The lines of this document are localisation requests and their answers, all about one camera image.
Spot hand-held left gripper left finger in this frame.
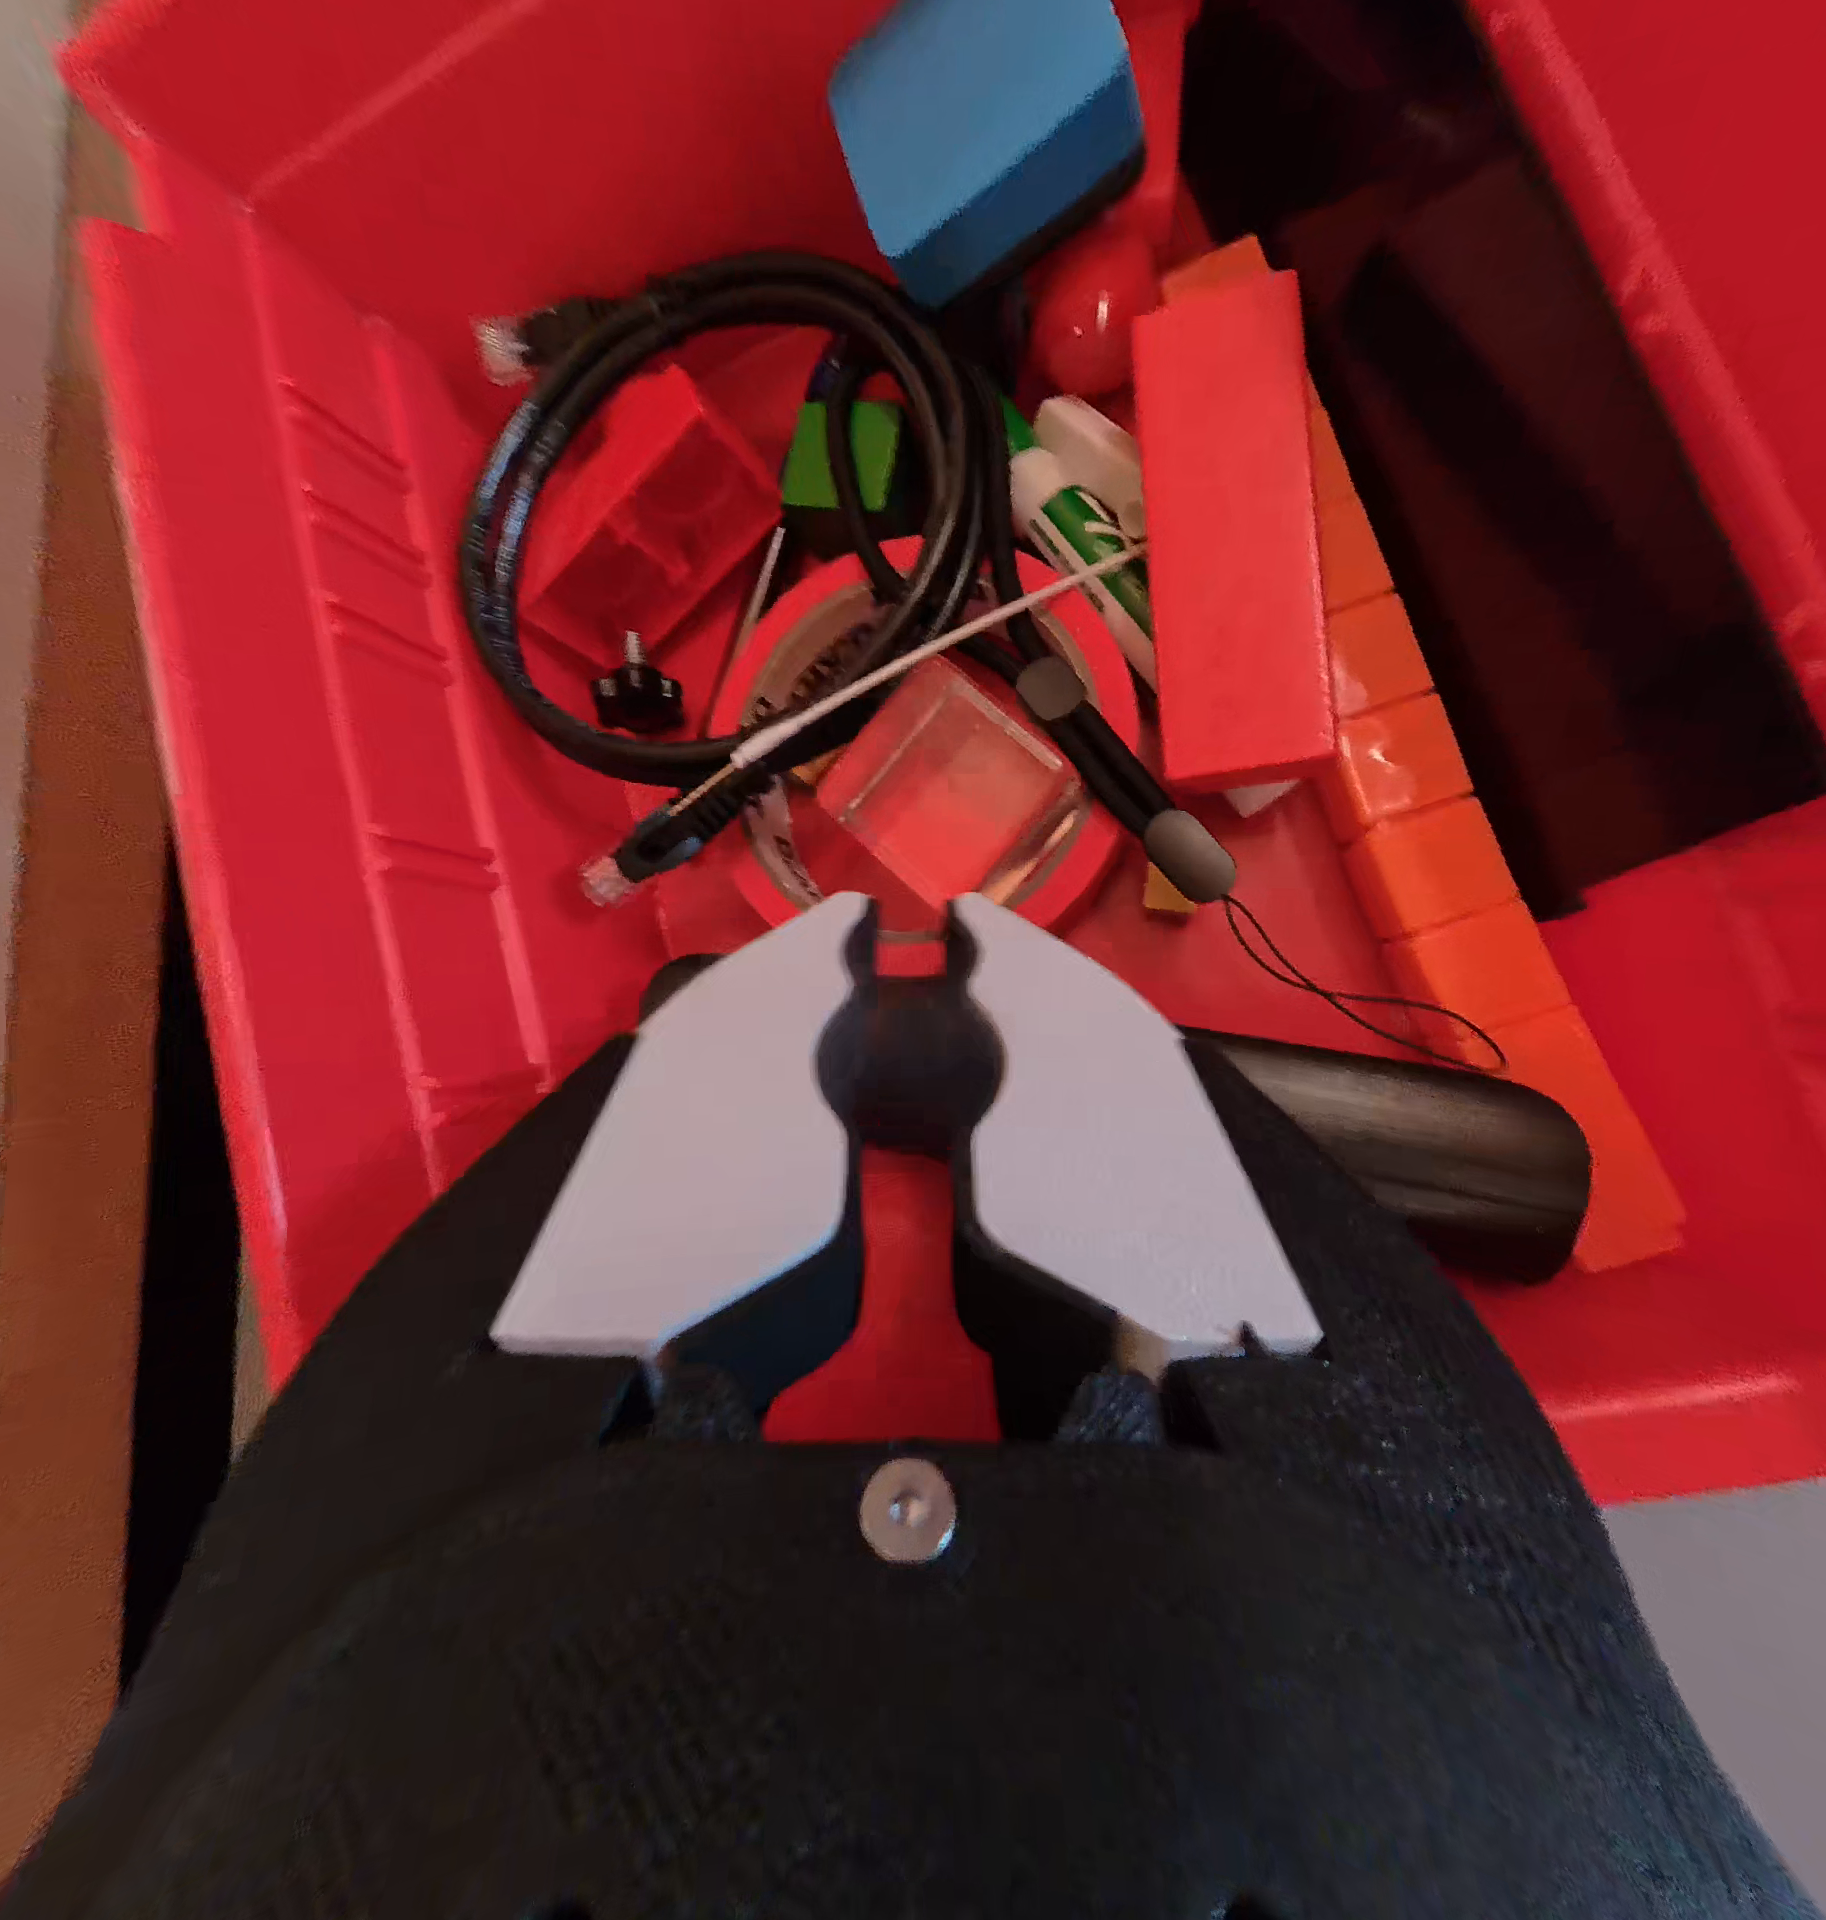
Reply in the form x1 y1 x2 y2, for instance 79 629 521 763
487 891 915 1414

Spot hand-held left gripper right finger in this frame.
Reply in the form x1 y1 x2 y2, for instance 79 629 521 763
913 891 1324 1414

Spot white thin cable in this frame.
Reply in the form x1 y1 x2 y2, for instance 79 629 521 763
731 542 1154 769

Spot red plastic bin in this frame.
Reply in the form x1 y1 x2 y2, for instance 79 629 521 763
55 0 1826 1507

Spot black tube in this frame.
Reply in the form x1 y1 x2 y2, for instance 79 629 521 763
641 946 1594 1285

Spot red tape roll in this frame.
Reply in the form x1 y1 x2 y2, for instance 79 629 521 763
703 530 1141 922

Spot row of orange cubes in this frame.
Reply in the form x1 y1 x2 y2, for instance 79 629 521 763
1160 234 1685 1278

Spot clear acrylic cube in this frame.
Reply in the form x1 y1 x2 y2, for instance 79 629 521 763
812 655 1091 910

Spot black knob screw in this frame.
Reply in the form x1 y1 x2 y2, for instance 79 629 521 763
593 629 685 736

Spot thin metal rod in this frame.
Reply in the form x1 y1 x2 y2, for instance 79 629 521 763
718 523 789 721

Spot red foam block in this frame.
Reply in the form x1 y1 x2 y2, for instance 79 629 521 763
1129 270 1338 795

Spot green white marker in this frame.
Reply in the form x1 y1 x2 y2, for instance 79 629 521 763
1003 393 1160 689

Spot red transparent cube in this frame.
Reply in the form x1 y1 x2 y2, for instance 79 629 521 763
515 364 783 661

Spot green block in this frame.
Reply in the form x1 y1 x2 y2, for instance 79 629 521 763
780 397 908 519

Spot dark tinted acrylic sheet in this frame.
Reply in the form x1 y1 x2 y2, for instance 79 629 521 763
1173 0 1826 918

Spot red ball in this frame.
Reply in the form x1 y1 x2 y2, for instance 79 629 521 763
1025 222 1160 393

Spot blue whiteboard eraser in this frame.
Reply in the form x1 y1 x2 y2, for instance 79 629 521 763
827 0 1148 307

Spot black stylus pens with lanyard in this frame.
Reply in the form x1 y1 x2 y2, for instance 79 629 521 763
1008 655 1509 1076

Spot black ethernet cable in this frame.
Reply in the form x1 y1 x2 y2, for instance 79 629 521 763
459 250 1034 910

